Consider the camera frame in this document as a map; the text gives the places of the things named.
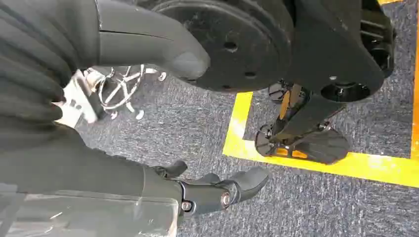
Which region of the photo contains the robot black leg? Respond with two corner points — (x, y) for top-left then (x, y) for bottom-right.
(136, 0), (397, 141)

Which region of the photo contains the chrome chair star base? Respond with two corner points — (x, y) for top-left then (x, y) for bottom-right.
(96, 64), (168, 120)

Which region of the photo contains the robot black foot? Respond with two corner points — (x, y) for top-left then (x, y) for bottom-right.
(254, 80), (351, 166)

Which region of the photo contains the yellow floor tape square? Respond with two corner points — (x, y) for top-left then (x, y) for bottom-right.
(222, 0), (419, 190)

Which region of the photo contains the robot right arm ribbed sleeve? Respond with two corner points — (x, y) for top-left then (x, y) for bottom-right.
(0, 0), (100, 155)

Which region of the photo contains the white metal bracket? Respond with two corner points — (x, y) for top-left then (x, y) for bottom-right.
(52, 69), (107, 129)

